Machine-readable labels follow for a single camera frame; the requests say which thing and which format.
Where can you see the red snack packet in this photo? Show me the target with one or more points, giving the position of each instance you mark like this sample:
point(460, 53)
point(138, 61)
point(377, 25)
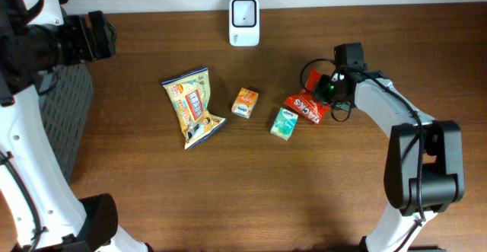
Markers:
point(305, 104)

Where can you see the teal tissue pack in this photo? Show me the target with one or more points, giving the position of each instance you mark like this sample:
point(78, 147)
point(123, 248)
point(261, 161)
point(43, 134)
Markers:
point(284, 124)

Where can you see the grey plastic mesh basket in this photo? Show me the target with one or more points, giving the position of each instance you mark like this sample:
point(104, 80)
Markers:
point(64, 111)

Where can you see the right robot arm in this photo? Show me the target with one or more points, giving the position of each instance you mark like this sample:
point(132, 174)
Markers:
point(423, 173)

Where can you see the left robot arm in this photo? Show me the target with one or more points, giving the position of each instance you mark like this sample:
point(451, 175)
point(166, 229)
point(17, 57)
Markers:
point(36, 37)

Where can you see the orange tissue pack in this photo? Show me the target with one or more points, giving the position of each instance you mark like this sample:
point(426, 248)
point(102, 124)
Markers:
point(244, 103)

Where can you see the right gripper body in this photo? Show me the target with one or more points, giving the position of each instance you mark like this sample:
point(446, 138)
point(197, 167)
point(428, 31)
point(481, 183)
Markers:
point(327, 92)

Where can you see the yellow snack bag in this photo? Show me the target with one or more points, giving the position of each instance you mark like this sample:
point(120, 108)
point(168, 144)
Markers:
point(190, 94)

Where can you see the white barcode scanner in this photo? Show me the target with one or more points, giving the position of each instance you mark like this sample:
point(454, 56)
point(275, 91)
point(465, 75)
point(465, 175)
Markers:
point(244, 22)

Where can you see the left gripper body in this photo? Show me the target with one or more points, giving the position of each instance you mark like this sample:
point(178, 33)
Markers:
point(75, 43)

